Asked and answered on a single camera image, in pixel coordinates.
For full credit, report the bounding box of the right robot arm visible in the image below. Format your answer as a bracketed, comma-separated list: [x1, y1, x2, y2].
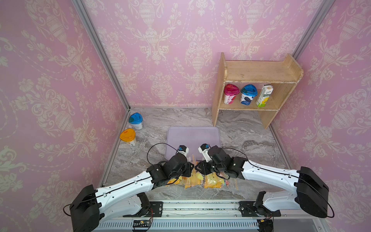
[195, 144, 333, 218]

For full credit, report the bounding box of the lilac plastic tray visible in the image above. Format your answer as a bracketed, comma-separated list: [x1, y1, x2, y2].
[166, 127, 222, 161]

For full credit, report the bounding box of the pink lid cup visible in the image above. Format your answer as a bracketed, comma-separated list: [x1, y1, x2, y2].
[223, 84, 240, 104]

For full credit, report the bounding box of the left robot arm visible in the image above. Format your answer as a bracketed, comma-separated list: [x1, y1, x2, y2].
[69, 153, 194, 232]

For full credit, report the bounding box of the orange lid cup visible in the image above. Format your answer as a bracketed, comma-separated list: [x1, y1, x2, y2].
[119, 128, 137, 146]

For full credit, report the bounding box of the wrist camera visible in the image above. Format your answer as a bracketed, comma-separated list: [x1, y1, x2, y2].
[177, 145, 189, 157]
[198, 144, 212, 162]

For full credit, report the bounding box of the green white carton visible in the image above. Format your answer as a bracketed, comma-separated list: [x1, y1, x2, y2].
[256, 85, 273, 107]

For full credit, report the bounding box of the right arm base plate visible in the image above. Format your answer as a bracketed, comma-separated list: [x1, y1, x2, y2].
[238, 201, 281, 218]

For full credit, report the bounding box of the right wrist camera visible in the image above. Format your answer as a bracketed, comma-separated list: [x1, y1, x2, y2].
[198, 144, 212, 162]

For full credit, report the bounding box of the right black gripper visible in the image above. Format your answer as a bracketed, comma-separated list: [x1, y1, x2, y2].
[195, 159, 227, 176]

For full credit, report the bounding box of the aluminium rail frame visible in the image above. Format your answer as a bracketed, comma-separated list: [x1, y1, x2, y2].
[92, 200, 331, 232]

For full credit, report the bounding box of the blue lid cup on table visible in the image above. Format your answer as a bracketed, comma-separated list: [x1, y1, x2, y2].
[128, 113, 143, 130]

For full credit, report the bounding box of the blue lid cup on shelf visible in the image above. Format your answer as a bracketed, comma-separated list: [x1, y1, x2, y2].
[240, 84, 258, 105]

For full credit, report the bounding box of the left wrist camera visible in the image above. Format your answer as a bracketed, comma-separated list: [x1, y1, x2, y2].
[177, 145, 189, 157]

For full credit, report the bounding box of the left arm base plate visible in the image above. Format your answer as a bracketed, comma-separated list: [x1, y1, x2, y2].
[123, 201, 163, 218]

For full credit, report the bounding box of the wooden shelf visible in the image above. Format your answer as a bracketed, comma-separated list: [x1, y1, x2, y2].
[211, 52, 304, 130]

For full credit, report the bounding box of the candy ziploc bag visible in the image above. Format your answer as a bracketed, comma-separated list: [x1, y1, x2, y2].
[183, 156, 204, 189]
[166, 177, 182, 185]
[203, 173, 239, 190]

